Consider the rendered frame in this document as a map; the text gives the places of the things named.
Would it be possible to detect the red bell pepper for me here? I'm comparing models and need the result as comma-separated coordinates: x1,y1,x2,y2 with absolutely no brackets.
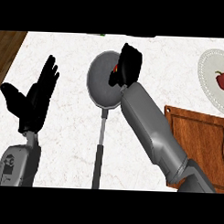
213,69,224,91

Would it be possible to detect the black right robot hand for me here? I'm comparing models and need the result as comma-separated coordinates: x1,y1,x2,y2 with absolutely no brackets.
107,41,144,90

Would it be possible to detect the white round placemat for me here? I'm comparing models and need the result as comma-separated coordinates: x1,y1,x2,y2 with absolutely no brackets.
195,48,224,118

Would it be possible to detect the grey frying pan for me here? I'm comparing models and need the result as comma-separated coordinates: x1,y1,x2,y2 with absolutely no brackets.
82,49,126,191

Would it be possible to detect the brown wooden cutting board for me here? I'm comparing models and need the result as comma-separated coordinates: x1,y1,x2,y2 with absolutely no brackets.
161,105,224,193

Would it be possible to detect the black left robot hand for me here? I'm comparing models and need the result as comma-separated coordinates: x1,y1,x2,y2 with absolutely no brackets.
0,52,61,135

